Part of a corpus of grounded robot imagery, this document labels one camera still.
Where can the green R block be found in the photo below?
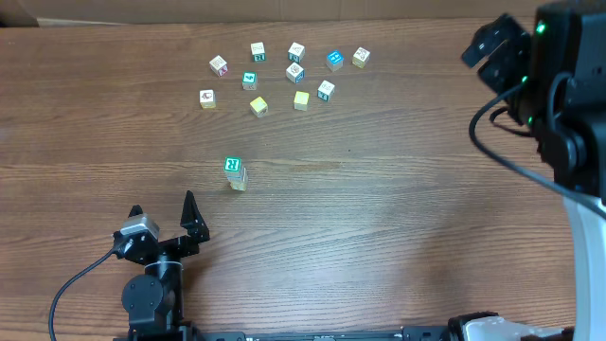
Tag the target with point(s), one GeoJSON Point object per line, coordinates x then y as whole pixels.
{"type": "Point", "coordinates": [232, 166]}

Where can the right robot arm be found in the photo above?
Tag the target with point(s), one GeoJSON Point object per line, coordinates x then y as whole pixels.
{"type": "Point", "coordinates": [551, 82]}

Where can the wooden block yellow side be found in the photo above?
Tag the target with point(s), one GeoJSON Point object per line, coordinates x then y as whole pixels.
{"type": "Point", "coordinates": [360, 57]}

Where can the wooden block green side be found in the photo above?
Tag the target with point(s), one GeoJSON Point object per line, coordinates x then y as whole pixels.
{"type": "Point", "coordinates": [325, 90]}

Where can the wooden block blue D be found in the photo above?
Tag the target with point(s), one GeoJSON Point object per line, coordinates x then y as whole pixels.
{"type": "Point", "coordinates": [295, 73]}

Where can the wooden block red side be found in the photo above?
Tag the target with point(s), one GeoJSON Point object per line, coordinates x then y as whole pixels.
{"type": "Point", "coordinates": [219, 65]}

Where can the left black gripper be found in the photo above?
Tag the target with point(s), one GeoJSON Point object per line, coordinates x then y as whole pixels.
{"type": "Point", "coordinates": [195, 229]}

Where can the wooden block animal picture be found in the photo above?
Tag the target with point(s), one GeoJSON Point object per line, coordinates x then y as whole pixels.
{"type": "Point", "coordinates": [207, 99]}

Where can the wooden block green E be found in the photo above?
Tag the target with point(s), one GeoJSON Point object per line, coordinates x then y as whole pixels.
{"type": "Point", "coordinates": [258, 52]}

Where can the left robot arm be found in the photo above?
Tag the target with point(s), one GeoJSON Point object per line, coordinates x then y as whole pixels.
{"type": "Point", "coordinates": [154, 300]}

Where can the wooden block teal side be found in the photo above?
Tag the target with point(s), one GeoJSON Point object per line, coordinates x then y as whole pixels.
{"type": "Point", "coordinates": [296, 52]}

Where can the cardboard backdrop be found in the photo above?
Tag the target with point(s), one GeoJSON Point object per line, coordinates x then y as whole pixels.
{"type": "Point", "coordinates": [31, 13]}

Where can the blue H block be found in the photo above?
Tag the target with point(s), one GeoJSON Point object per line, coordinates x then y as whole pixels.
{"type": "Point", "coordinates": [334, 60]}

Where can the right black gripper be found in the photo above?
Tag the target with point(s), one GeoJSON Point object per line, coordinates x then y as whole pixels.
{"type": "Point", "coordinates": [516, 60]}

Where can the plain wooden block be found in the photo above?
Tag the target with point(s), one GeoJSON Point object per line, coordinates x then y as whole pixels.
{"type": "Point", "coordinates": [238, 181]}

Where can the yellow top tilted block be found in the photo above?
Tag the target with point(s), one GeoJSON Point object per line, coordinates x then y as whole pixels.
{"type": "Point", "coordinates": [259, 107]}

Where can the green 4 block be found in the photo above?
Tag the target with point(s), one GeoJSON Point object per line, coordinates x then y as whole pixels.
{"type": "Point", "coordinates": [249, 80]}

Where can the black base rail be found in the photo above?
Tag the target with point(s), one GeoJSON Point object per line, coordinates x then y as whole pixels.
{"type": "Point", "coordinates": [423, 333]}

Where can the blue X block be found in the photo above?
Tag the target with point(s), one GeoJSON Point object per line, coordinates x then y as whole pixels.
{"type": "Point", "coordinates": [236, 176]}

